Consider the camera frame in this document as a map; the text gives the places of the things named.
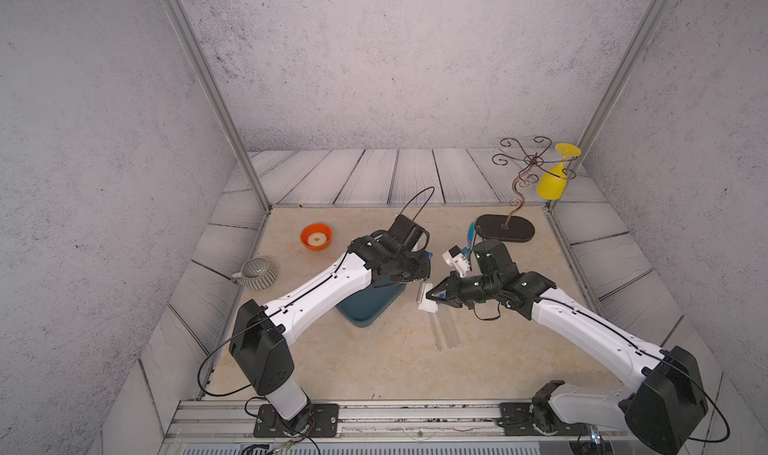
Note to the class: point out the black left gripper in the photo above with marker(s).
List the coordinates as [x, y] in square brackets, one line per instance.
[423, 271]

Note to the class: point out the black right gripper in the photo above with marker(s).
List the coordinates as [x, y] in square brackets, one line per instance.
[451, 284]

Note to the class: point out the white wiping cloth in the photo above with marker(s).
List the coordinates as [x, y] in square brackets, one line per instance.
[428, 304]

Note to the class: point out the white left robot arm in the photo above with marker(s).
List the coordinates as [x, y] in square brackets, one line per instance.
[263, 334]

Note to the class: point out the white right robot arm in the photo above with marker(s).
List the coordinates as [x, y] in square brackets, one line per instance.
[660, 401]

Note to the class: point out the teal plastic tub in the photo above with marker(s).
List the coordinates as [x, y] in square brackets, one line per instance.
[363, 307]

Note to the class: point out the black metal scroll stand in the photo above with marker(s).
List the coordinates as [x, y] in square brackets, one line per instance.
[511, 227]

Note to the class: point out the orange plastic bowl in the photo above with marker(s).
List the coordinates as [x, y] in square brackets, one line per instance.
[316, 227]

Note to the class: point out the yellow plastic goblet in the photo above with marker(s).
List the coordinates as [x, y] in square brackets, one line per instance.
[553, 183]

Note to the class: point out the grey striped ceramic mug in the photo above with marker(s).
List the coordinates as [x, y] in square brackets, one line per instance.
[256, 274]

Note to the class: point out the cream ring donut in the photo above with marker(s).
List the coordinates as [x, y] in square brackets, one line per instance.
[317, 239]

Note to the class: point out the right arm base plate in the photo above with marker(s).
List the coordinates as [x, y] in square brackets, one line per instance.
[528, 420]

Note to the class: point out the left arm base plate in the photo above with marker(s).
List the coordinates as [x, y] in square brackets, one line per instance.
[316, 420]

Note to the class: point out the aluminium front rail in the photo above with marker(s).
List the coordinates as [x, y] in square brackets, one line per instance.
[385, 427]

